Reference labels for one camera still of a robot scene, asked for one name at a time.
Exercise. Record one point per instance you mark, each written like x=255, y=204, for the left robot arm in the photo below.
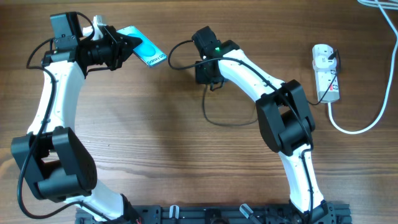
x=52, y=161

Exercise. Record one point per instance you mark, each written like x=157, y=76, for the white power strip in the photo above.
x=326, y=82

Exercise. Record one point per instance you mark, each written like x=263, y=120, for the white USB charger plug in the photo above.
x=322, y=63

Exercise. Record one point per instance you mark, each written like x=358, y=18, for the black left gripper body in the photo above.
x=113, y=56

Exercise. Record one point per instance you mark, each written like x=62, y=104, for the teal Galaxy smartphone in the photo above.
x=148, y=52

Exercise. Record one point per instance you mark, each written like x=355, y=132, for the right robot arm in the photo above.
x=283, y=114

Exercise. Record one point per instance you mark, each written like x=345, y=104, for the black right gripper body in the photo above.
x=203, y=75

